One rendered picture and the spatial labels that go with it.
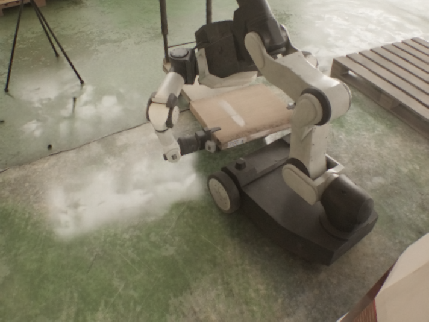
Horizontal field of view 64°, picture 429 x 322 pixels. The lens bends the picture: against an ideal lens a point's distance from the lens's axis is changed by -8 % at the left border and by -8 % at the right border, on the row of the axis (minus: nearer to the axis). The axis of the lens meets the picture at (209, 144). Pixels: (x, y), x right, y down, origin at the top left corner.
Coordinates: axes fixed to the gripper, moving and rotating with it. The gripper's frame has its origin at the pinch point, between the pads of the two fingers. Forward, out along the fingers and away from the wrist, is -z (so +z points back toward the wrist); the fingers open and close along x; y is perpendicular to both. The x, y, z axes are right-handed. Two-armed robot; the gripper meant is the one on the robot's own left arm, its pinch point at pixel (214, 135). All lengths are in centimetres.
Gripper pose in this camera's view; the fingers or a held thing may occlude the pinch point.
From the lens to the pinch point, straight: 181.1
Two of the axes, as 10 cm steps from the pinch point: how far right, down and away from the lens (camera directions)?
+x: 0.1, 7.7, 6.4
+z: -9.0, 2.8, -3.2
